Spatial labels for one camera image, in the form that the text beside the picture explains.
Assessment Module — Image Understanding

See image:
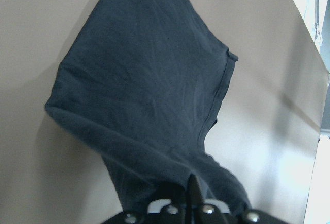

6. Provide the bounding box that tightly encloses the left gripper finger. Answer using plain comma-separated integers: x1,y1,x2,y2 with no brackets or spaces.
188,175,204,209

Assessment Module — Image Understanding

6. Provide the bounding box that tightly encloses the black printed t-shirt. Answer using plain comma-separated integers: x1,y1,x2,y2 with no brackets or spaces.
45,0,251,215

